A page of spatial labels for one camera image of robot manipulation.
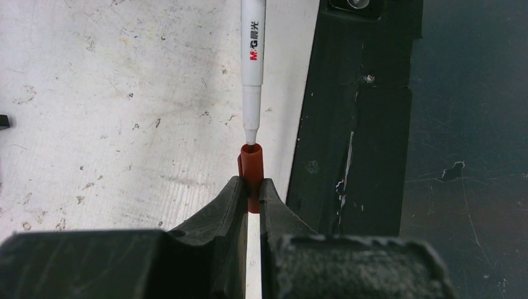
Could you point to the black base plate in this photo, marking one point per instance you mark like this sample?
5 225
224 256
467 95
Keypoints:
350 155

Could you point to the black framed whiteboard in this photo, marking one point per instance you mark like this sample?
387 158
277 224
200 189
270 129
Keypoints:
4 122

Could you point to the red marker cap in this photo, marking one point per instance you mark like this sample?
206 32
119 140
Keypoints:
250 167

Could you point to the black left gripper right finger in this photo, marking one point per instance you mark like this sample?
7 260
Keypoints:
297 262

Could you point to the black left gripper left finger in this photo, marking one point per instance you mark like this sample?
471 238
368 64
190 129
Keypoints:
204 257

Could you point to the white marker pen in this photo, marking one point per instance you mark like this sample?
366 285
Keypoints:
253 14

